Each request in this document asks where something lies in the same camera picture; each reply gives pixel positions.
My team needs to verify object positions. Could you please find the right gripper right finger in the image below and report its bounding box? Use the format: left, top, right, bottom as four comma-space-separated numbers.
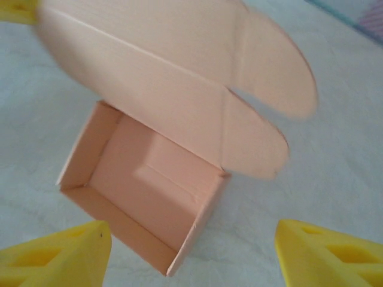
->
275, 218, 383, 287

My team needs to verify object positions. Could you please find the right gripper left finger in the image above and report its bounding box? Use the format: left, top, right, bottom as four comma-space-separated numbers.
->
0, 220, 113, 287

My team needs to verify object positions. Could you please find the pink paper box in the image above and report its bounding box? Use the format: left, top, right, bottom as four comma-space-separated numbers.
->
35, 0, 318, 277

